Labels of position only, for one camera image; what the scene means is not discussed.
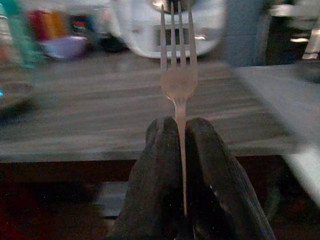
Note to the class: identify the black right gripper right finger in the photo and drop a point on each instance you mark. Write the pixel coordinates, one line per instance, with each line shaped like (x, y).
(220, 185)

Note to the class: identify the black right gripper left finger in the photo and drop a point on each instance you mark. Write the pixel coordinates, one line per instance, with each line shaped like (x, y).
(152, 180)

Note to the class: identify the silver metal fork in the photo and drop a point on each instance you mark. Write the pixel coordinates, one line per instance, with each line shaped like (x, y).
(178, 80)

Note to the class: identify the white kitchen appliance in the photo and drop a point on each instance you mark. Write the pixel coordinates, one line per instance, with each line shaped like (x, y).
(140, 32)

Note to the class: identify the small lilac plastic bowl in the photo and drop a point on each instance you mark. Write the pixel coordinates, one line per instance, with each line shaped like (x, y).
(66, 47)

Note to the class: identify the teal capped water bottle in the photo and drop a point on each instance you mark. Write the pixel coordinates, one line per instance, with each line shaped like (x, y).
(20, 35)

